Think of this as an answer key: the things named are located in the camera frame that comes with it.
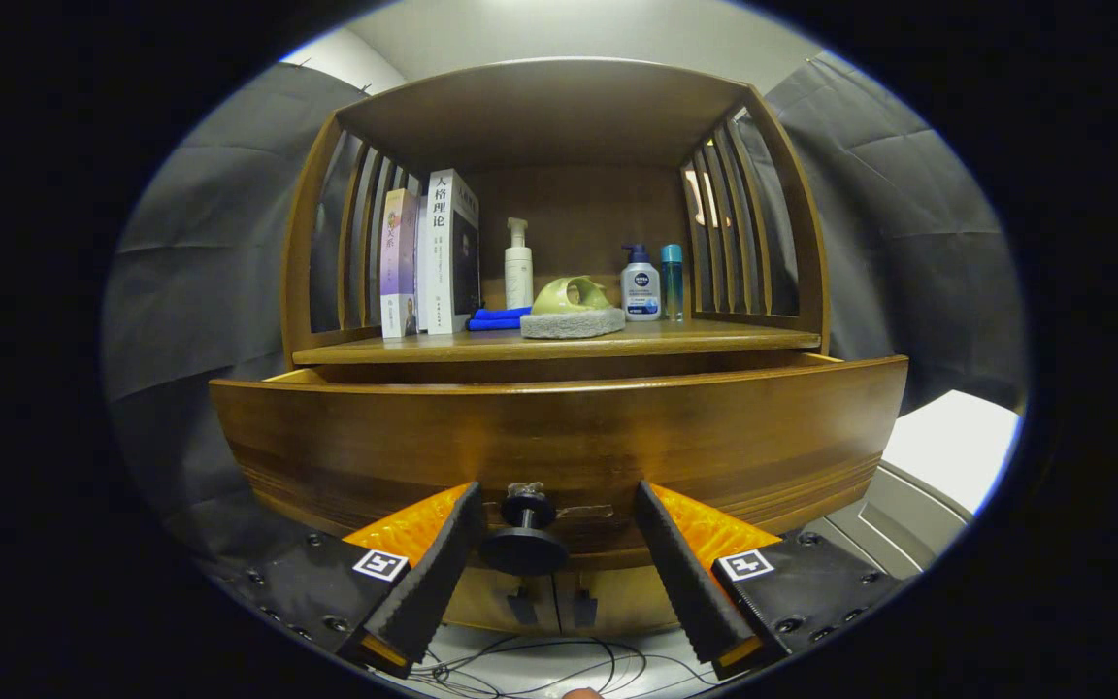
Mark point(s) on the black backdrop cloth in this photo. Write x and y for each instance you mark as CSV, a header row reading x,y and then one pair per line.
x,y
200,291

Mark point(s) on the white pump bottle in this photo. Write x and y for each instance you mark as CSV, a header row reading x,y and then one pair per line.
x,y
518,282

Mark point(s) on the wooden cabinet door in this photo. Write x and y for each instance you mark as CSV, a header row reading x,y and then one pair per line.
x,y
481,612
627,607

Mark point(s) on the white tabletop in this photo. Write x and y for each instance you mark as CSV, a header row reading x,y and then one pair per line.
x,y
957,442

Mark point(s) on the purple book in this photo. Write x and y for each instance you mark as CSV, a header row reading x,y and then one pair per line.
x,y
399,272

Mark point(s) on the green brush with grey sponge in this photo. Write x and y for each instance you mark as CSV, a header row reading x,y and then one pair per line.
x,y
569,325

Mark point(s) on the white bottle with blue cap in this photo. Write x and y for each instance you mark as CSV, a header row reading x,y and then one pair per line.
x,y
641,291

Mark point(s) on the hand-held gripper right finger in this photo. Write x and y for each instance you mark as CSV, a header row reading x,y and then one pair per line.
x,y
685,573

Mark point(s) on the grey ribbed plastic panel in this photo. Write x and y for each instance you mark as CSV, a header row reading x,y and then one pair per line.
x,y
889,534

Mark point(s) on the wooden countertop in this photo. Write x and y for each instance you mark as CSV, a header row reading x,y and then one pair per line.
x,y
695,338

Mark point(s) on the blue folded cloth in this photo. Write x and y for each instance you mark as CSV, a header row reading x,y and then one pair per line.
x,y
496,318

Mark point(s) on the teal slim bottle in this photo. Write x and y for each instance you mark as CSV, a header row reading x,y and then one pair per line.
x,y
672,286

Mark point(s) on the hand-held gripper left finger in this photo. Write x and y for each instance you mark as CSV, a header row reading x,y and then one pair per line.
x,y
431,573

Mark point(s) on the brown wooden drawer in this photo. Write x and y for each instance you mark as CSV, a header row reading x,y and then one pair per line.
x,y
559,437

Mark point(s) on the brown wooden cabinet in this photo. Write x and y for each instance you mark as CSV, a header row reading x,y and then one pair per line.
x,y
549,107

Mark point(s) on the white thick book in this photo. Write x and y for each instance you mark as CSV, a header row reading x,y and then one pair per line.
x,y
438,272

